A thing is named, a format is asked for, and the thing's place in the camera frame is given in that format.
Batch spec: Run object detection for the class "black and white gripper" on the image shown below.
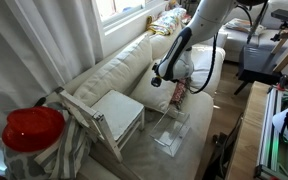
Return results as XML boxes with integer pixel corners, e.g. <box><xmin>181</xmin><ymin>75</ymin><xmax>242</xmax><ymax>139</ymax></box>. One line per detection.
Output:
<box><xmin>152</xmin><ymin>51</ymin><xmax>194</xmax><ymax>82</ymax></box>

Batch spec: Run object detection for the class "black torch with yellow ring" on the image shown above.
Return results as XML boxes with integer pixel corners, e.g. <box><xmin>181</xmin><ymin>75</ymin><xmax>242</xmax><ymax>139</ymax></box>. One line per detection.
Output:
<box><xmin>151</xmin><ymin>77</ymin><xmax>162</xmax><ymax>87</ymax></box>

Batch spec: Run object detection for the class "clear acrylic box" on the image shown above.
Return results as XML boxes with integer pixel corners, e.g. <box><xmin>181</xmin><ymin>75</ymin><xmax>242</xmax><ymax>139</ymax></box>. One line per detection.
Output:
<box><xmin>150</xmin><ymin>108</ymin><xmax>190</xmax><ymax>157</ymax></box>

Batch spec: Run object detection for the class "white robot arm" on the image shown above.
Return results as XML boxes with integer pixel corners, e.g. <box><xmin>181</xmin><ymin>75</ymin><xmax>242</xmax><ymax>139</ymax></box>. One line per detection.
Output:
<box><xmin>151</xmin><ymin>0</ymin><xmax>266</xmax><ymax>87</ymax></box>

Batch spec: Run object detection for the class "cream throw pillow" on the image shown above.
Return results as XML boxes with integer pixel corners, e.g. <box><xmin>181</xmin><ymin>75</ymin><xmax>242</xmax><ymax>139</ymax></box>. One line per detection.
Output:
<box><xmin>130</xmin><ymin>59</ymin><xmax>177</xmax><ymax>112</ymax></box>

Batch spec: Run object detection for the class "red patterned fringed blanket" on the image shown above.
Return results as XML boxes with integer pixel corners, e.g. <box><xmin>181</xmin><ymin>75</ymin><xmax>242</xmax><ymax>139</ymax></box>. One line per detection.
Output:
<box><xmin>170</xmin><ymin>79</ymin><xmax>186</xmax><ymax>109</ymax></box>

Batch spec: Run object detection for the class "floral patterned cloth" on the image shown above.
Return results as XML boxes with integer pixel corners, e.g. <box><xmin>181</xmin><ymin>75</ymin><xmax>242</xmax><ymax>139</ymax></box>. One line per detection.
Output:
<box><xmin>147</xmin><ymin>7</ymin><xmax>186</xmax><ymax>35</ymax></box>

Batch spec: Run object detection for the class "cream sofa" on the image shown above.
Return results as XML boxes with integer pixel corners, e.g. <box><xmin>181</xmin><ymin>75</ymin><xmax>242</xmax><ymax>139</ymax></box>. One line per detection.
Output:
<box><xmin>64</xmin><ymin>26</ymin><xmax>227</xmax><ymax>180</ymax></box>

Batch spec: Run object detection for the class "small white wooden chair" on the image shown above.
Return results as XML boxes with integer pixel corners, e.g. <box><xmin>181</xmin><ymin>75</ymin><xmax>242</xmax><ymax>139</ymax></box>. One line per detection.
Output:
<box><xmin>56</xmin><ymin>87</ymin><xmax>145</xmax><ymax>162</ymax></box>

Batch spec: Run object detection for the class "dark coffee table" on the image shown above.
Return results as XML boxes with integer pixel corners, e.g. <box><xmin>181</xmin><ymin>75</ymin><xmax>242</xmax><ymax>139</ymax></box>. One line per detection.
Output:
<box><xmin>234</xmin><ymin>45</ymin><xmax>282</xmax><ymax>95</ymax></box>

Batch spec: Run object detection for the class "wooden side table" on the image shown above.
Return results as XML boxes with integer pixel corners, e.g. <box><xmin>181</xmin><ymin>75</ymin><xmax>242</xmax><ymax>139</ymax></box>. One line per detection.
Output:
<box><xmin>225</xmin><ymin>81</ymin><xmax>269</xmax><ymax>180</ymax></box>

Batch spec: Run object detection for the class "white curtain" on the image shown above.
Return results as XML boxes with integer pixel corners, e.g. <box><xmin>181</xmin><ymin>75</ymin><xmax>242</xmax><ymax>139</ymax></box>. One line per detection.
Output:
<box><xmin>0</xmin><ymin>0</ymin><xmax>102</xmax><ymax>134</ymax></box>

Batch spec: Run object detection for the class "grey striped cloth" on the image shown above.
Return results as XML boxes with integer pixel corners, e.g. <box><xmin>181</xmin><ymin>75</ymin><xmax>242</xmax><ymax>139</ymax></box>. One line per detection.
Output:
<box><xmin>34</xmin><ymin>102</ymin><xmax>90</xmax><ymax>180</ymax></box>

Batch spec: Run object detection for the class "grey patterned cushion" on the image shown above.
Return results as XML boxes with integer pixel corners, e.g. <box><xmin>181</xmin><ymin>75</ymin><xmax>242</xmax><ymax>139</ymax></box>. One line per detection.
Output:
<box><xmin>3</xmin><ymin>146</ymin><xmax>49</xmax><ymax>180</ymax></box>

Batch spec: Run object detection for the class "white window frame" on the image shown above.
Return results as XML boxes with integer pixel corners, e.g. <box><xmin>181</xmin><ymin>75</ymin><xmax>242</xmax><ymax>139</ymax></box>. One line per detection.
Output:
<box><xmin>91</xmin><ymin>0</ymin><xmax>167</xmax><ymax>58</ymax></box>

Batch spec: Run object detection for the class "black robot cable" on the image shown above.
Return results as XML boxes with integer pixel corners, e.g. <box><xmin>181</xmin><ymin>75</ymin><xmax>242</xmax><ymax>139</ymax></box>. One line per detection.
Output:
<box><xmin>187</xmin><ymin>0</ymin><xmax>272</xmax><ymax>95</ymax></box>

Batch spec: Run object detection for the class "black camera on stand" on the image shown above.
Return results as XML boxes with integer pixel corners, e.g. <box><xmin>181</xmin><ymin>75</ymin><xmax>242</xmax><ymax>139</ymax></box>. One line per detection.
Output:
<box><xmin>271</xmin><ymin>9</ymin><xmax>288</xmax><ymax>42</ymax></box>

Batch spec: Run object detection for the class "aluminium frame rack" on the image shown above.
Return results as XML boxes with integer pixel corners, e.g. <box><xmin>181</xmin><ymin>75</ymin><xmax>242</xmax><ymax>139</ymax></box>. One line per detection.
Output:
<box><xmin>253</xmin><ymin>86</ymin><xmax>288</xmax><ymax>180</ymax></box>

